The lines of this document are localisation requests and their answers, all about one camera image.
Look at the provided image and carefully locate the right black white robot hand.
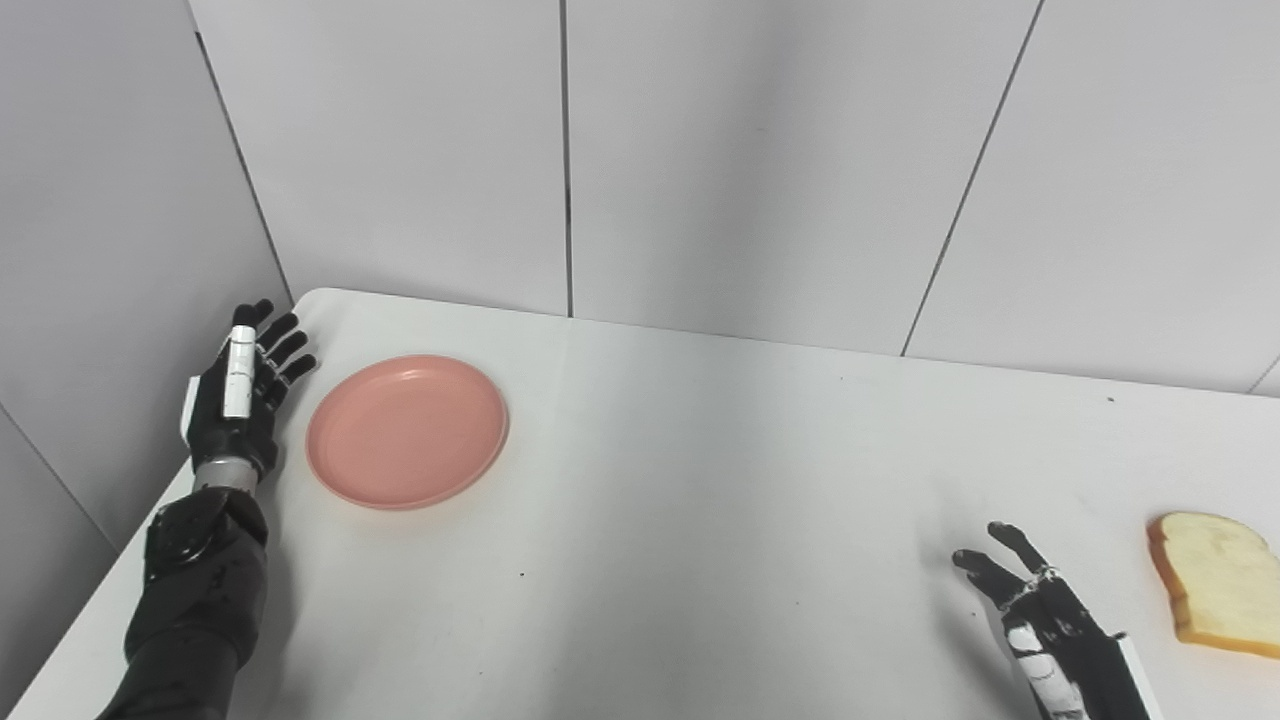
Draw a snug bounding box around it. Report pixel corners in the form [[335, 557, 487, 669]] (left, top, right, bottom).
[[952, 522, 1166, 720]]

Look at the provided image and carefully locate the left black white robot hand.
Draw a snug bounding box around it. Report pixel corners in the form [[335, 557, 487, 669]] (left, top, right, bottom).
[[180, 299, 317, 491]]

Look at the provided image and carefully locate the slice of white bread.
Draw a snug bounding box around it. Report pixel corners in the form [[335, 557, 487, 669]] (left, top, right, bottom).
[[1146, 511, 1280, 659]]

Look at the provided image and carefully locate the pink round plate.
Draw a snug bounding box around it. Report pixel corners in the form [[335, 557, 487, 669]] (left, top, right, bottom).
[[305, 354, 511, 512]]

